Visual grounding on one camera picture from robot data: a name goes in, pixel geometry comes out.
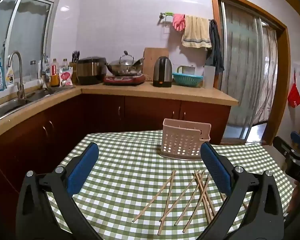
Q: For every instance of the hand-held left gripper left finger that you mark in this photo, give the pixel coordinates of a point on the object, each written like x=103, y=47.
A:
x=82, y=170

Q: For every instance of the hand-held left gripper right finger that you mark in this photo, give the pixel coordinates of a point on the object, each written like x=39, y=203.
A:
x=215, y=170

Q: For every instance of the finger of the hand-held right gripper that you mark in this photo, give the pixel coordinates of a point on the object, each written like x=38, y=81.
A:
x=281, y=145
x=298, y=138

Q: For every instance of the pile of wooden chopsticks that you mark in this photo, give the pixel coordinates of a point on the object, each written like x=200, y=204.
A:
x=205, y=197

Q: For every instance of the beige perforated utensil basket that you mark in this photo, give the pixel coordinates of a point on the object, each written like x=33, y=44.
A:
x=177, y=131

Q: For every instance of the red hanging bag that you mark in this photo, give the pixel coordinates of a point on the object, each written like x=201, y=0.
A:
x=294, y=97

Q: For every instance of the green checkered tablecloth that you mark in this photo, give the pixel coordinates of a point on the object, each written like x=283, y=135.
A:
x=130, y=160

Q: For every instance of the sliding glass door with curtain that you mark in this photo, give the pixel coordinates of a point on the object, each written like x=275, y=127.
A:
x=240, y=67

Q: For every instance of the white translucent container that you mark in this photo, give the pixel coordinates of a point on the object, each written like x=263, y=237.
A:
x=209, y=77

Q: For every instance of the teal plastic colander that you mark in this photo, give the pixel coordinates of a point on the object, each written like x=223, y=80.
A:
x=187, y=80

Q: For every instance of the orange cooking oil bottle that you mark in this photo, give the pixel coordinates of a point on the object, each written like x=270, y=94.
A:
x=55, y=77

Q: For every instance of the beige kitchen countertop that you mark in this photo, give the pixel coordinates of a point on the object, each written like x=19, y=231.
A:
x=140, y=91

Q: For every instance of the dark rice cooker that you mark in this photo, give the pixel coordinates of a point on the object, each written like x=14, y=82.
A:
x=90, y=71

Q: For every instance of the red induction cooker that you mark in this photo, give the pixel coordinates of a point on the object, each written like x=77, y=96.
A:
x=125, y=80

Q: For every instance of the stainless steel sink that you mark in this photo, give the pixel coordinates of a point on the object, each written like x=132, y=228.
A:
x=5, y=107

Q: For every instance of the knife block with knives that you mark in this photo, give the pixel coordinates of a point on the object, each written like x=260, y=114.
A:
x=73, y=70

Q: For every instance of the green label bottle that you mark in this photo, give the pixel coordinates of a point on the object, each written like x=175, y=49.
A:
x=65, y=63

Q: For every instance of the white plastic bottle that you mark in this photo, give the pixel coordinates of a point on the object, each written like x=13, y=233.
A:
x=48, y=67

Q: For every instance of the tall chrome faucet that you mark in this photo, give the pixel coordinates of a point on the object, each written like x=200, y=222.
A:
x=20, y=80

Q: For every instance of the clear glass jar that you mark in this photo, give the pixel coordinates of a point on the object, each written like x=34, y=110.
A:
x=33, y=71

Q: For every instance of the black steel electric kettle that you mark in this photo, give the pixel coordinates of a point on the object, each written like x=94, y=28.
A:
x=162, y=71

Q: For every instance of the steel wok with lid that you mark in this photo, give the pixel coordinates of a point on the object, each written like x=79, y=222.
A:
x=125, y=66

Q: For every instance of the dark hanging cloth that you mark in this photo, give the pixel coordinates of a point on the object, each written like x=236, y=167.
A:
x=216, y=52

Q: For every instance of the white spray bottle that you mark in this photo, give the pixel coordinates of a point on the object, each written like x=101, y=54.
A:
x=10, y=77

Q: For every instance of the blue dish soap bottle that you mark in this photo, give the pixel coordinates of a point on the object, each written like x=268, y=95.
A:
x=0, y=77

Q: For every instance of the wooden cutting board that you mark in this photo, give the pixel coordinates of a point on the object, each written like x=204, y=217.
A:
x=150, y=60

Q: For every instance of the beige striped towel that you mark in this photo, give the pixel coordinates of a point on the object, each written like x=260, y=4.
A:
x=196, y=32

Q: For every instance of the kitchen sliding window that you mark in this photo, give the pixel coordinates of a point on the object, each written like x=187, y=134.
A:
x=27, y=30

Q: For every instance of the pink rubber glove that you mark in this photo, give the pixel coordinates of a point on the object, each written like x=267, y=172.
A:
x=178, y=22

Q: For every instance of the wooden door frame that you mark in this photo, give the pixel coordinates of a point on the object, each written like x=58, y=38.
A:
x=282, y=80

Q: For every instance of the wall towel rail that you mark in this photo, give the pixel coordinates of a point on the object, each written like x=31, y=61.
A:
x=165, y=15

